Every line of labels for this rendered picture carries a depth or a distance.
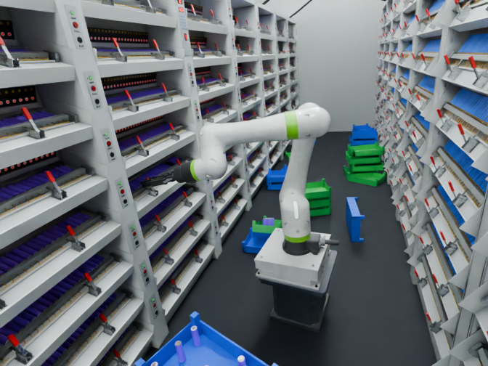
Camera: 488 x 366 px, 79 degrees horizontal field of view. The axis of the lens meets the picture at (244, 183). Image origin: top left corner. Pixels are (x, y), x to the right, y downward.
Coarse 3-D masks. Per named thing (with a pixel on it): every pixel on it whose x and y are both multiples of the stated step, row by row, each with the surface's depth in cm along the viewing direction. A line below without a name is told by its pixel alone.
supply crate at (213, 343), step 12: (192, 312) 86; (192, 324) 86; (204, 324) 85; (180, 336) 84; (204, 336) 87; (216, 336) 83; (168, 348) 81; (192, 348) 84; (204, 348) 84; (216, 348) 83; (228, 348) 81; (240, 348) 77; (144, 360) 74; (156, 360) 78; (168, 360) 81; (192, 360) 80; (204, 360) 80; (216, 360) 80; (228, 360) 79; (252, 360) 75
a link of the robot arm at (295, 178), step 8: (304, 104) 133; (312, 104) 130; (296, 144) 137; (304, 144) 135; (312, 144) 136; (296, 152) 138; (304, 152) 137; (296, 160) 139; (304, 160) 138; (288, 168) 143; (296, 168) 140; (304, 168) 140; (288, 176) 143; (296, 176) 141; (304, 176) 142; (288, 184) 143; (296, 184) 142; (304, 184) 144; (280, 192) 148; (304, 192) 146
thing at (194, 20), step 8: (184, 8) 154; (192, 8) 167; (200, 8) 203; (192, 16) 169; (200, 16) 205; (208, 16) 209; (192, 24) 163; (200, 24) 171; (208, 24) 180; (216, 24) 191; (224, 24) 208; (216, 32) 193; (224, 32) 204
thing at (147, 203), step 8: (176, 152) 178; (184, 152) 177; (168, 184) 149; (176, 184) 153; (144, 192) 138; (160, 192) 141; (168, 192) 147; (144, 200) 132; (152, 200) 134; (160, 200) 141; (136, 208) 123; (144, 208) 129
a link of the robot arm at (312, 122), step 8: (288, 112) 118; (296, 112) 117; (304, 112) 116; (312, 112) 115; (320, 112) 115; (288, 120) 116; (296, 120) 115; (304, 120) 114; (312, 120) 114; (320, 120) 114; (328, 120) 115; (288, 128) 116; (296, 128) 115; (304, 128) 115; (312, 128) 115; (320, 128) 115; (328, 128) 117; (288, 136) 118; (296, 136) 118; (304, 136) 118; (312, 136) 118; (320, 136) 119
